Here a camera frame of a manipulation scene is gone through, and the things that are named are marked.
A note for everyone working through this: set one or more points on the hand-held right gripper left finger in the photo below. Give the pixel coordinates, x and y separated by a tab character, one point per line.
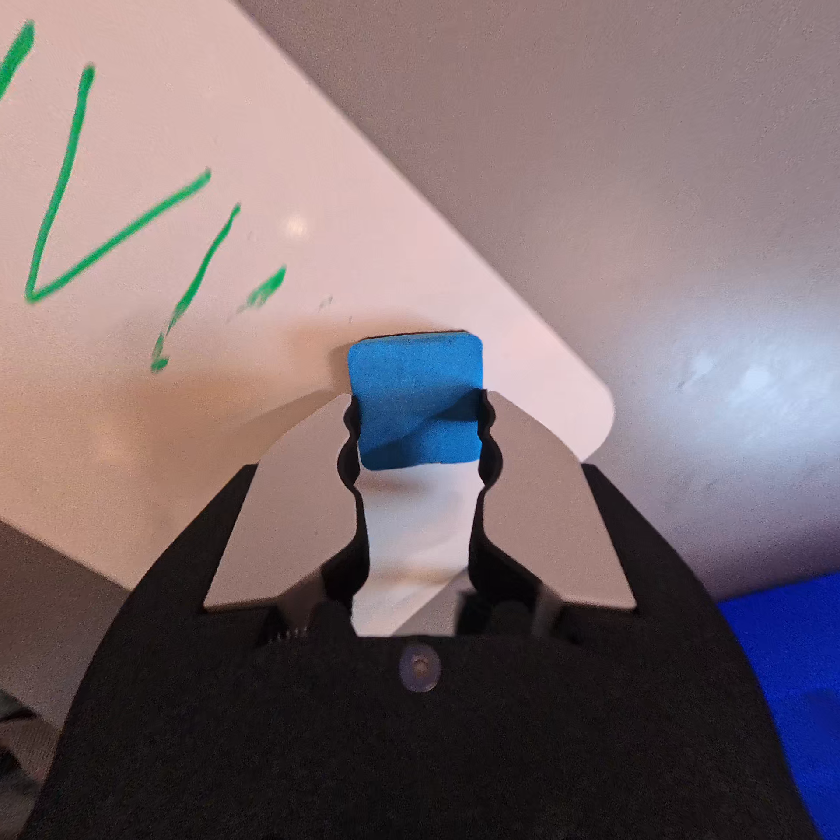
282	525

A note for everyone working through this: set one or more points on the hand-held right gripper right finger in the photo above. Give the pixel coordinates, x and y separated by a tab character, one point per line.
558	525

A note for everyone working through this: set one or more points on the white whiteboard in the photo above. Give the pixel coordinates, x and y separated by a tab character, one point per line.
131	420

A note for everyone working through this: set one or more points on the blue whiteboard eraser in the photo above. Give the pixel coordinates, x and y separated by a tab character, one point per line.
418	400

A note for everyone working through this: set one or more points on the blue plastic bin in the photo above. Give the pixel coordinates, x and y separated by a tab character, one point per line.
794	683

